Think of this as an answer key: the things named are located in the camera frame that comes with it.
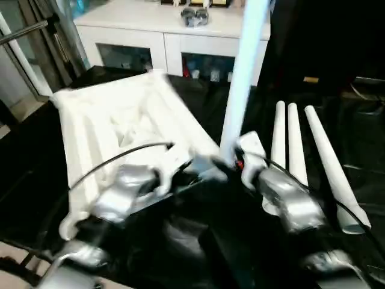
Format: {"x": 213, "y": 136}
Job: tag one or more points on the white plastic table leg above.
{"x": 243, "y": 72}
{"x": 296, "y": 141}
{"x": 328, "y": 162}
{"x": 277, "y": 138}

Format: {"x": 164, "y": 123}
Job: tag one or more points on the white plastic table top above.
{"x": 114, "y": 114}

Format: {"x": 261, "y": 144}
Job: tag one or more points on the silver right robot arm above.
{"x": 289, "y": 201}

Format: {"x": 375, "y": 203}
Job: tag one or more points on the small yellow label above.
{"x": 310, "y": 79}

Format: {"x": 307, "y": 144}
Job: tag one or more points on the black plastic mat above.
{"x": 355, "y": 138}

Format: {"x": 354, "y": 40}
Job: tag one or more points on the grey bundle on cabinet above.
{"x": 195, "y": 17}

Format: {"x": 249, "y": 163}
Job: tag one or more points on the white cabinet with glass doors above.
{"x": 138, "y": 24}

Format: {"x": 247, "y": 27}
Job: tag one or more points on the grey curtain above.
{"x": 54, "y": 36}

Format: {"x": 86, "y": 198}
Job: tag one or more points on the grey metal pole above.
{"x": 21, "y": 33}

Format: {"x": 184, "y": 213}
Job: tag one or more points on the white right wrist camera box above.
{"x": 251, "y": 153}

